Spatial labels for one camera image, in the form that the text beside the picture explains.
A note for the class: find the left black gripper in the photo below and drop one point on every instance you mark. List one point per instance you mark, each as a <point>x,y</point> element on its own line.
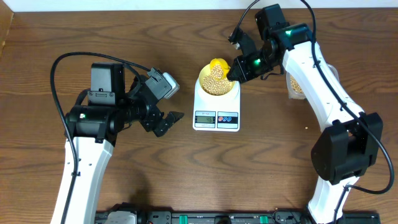
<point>151,122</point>

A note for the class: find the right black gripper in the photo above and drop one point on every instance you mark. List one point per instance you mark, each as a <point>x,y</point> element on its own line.
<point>239,63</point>

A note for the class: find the yellow measuring scoop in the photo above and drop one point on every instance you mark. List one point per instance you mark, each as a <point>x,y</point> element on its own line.
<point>219,68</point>

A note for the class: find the white digital kitchen scale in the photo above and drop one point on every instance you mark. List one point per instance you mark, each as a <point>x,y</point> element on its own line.
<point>217,113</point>

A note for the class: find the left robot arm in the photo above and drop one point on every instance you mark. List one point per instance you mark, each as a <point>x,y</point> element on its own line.
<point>118,96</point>

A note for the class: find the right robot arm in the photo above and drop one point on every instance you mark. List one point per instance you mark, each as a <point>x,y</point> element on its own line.
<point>347,146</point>

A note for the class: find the soybeans in bowl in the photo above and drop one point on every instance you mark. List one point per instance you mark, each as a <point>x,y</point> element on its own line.
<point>216,87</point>

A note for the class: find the yellow bowl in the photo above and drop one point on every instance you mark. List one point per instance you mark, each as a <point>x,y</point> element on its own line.
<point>211,75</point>

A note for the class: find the clear plastic container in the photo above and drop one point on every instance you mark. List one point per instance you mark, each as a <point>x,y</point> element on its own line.
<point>297,96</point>

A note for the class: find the soybeans pile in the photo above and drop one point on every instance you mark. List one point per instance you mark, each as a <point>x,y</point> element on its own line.
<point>295,86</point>

